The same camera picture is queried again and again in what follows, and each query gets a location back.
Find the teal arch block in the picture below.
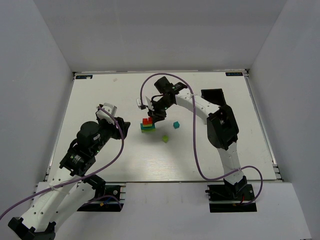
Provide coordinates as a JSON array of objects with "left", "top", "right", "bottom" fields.
[{"left": 140, "top": 123, "right": 156, "bottom": 131}]

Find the lime green arch block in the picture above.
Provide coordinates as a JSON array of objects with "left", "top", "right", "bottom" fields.
[{"left": 141, "top": 129, "right": 156, "bottom": 133}]

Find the teal small cube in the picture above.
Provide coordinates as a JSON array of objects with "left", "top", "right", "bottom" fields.
[{"left": 173, "top": 121, "right": 180, "bottom": 129}]

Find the lime green small cube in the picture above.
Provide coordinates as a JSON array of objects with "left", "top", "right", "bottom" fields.
[{"left": 162, "top": 135, "right": 169, "bottom": 143}]

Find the black plastic bin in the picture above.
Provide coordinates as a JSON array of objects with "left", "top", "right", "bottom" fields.
[{"left": 201, "top": 88, "right": 226, "bottom": 107}]

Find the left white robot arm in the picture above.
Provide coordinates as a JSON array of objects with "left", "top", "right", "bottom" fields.
[{"left": 8, "top": 109, "right": 131, "bottom": 240}]

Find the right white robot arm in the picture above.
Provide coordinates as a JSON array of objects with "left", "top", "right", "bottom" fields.
[{"left": 146, "top": 76, "right": 247, "bottom": 198}]

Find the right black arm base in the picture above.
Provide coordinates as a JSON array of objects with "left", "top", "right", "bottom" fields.
[{"left": 205, "top": 184, "right": 257, "bottom": 213}]

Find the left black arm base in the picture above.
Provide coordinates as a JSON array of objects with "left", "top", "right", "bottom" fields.
[{"left": 77, "top": 175, "right": 125, "bottom": 213}]

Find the left blue corner label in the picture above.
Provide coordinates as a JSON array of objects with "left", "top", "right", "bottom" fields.
[{"left": 75, "top": 75, "right": 93, "bottom": 80}]

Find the blue corner label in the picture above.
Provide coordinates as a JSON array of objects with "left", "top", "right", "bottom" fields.
[
  {"left": 225, "top": 72, "right": 243, "bottom": 77},
  {"left": 75, "top": 75, "right": 93, "bottom": 80}
]

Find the right blue corner label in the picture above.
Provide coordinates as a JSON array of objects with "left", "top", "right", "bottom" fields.
[{"left": 225, "top": 72, "right": 243, "bottom": 77}]

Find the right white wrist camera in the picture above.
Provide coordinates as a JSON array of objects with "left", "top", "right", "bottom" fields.
[{"left": 136, "top": 96, "right": 154, "bottom": 111}]

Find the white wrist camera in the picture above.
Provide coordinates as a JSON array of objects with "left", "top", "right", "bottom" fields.
[
  {"left": 136, "top": 96, "right": 154, "bottom": 111},
  {"left": 95, "top": 102, "right": 117, "bottom": 125}
]

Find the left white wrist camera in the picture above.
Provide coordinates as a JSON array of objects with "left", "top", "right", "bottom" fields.
[{"left": 95, "top": 102, "right": 117, "bottom": 125}]

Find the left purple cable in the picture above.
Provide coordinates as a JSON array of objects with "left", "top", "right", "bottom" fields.
[{"left": 0, "top": 106, "right": 125, "bottom": 221}]

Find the purple cable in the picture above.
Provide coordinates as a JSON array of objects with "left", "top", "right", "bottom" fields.
[
  {"left": 139, "top": 72, "right": 263, "bottom": 206},
  {"left": 0, "top": 106, "right": 125, "bottom": 221}
]

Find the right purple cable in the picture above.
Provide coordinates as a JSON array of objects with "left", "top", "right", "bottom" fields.
[{"left": 139, "top": 72, "right": 263, "bottom": 206}]

